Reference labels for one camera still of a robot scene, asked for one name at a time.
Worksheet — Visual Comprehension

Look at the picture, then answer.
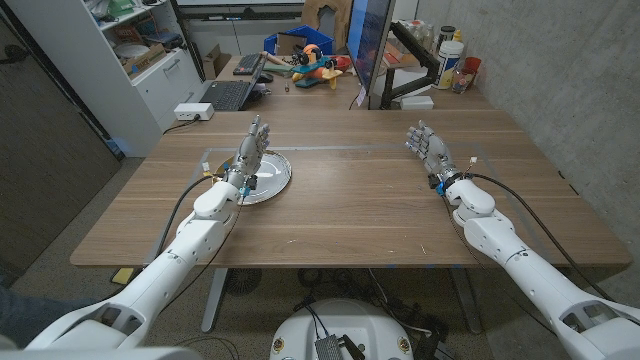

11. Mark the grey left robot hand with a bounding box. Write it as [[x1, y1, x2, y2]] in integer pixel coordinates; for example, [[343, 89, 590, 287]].
[[222, 114, 272, 191]]

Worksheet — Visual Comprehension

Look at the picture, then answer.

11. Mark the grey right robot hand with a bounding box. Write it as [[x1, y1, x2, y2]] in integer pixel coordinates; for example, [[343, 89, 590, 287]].
[[404, 119, 464, 189]]

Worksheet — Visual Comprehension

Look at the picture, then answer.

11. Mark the small white box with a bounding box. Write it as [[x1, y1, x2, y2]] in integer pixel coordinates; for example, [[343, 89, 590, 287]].
[[399, 94, 435, 111]]

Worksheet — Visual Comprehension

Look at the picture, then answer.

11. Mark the black laptop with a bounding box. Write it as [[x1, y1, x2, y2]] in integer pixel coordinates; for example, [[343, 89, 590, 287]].
[[198, 52, 269, 112]]

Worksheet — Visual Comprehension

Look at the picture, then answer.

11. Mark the white power strip box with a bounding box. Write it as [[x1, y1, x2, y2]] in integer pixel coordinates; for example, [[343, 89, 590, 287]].
[[173, 102, 215, 122]]

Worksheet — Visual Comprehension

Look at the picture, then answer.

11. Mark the white labelled canister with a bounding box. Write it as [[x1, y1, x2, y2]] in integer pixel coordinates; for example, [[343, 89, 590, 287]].
[[433, 39, 466, 91]]

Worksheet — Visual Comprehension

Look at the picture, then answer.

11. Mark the black keyboard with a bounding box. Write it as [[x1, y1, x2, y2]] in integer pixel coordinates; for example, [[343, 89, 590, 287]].
[[232, 52, 264, 77]]

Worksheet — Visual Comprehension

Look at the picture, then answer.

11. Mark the open cardboard box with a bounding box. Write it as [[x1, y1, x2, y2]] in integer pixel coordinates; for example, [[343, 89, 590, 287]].
[[202, 43, 233, 80]]

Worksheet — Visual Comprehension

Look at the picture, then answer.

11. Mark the colourful toy airplane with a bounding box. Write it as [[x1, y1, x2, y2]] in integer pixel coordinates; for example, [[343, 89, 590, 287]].
[[291, 43, 351, 91]]

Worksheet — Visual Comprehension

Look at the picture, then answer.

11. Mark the dark bottle with black lid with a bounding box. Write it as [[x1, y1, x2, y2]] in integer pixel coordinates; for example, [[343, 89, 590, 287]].
[[437, 24, 457, 51]]

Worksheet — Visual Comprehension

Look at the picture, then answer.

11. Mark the computer monitor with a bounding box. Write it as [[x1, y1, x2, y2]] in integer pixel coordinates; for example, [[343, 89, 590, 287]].
[[346, 0, 397, 97]]

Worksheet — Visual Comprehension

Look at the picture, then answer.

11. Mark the white shelf cabinet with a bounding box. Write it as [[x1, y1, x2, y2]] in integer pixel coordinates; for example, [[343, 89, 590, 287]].
[[4, 0, 207, 159]]

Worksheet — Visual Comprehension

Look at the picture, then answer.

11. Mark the blue plastic bin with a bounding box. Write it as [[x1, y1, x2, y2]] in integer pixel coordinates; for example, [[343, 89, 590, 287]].
[[263, 24, 335, 57]]

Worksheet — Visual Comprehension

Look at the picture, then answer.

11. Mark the cardboard box on shelf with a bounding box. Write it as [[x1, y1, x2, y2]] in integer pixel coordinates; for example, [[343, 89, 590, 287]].
[[121, 42, 168, 78]]

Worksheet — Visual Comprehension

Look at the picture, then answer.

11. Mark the grey table leg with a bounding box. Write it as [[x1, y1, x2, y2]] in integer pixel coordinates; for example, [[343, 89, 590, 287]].
[[200, 268, 229, 334]]

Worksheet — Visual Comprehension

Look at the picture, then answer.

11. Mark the brown cardboard cutout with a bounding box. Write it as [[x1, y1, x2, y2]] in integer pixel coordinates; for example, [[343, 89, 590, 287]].
[[301, 0, 354, 39]]

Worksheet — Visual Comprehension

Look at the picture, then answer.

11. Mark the yellow floor pad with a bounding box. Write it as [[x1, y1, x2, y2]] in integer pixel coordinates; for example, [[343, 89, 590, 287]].
[[110, 267, 136, 286]]

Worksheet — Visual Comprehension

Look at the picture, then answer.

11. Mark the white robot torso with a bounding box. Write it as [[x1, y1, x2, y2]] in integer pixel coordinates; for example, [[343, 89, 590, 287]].
[[269, 298, 415, 360]]

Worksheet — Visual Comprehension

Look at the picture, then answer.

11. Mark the person's leg in jeans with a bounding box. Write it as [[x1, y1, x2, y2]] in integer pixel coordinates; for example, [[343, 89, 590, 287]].
[[0, 284, 101, 350]]

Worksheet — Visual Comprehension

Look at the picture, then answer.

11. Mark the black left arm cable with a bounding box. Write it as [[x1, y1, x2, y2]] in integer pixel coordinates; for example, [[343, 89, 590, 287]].
[[112, 173, 226, 301]]

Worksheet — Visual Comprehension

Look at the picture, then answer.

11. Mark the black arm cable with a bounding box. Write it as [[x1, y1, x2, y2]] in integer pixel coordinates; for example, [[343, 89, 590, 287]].
[[112, 173, 226, 301], [464, 172, 619, 303]]

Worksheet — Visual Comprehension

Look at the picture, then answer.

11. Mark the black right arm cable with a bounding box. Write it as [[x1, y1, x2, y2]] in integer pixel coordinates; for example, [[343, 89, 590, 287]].
[[464, 172, 619, 303]]

